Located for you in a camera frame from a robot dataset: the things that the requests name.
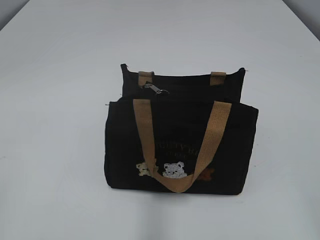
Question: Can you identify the silver zipper pull with ring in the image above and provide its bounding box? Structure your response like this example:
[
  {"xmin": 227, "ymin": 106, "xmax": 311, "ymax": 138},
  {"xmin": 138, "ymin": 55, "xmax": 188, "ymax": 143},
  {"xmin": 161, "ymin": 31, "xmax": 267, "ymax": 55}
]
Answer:
[{"xmin": 143, "ymin": 83, "xmax": 170, "ymax": 95}]

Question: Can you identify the black canvas tote bag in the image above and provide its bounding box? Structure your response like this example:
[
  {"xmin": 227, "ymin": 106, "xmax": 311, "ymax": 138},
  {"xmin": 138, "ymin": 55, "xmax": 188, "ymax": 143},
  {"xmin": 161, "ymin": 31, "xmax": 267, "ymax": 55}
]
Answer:
[{"xmin": 104, "ymin": 64, "xmax": 259, "ymax": 196}]

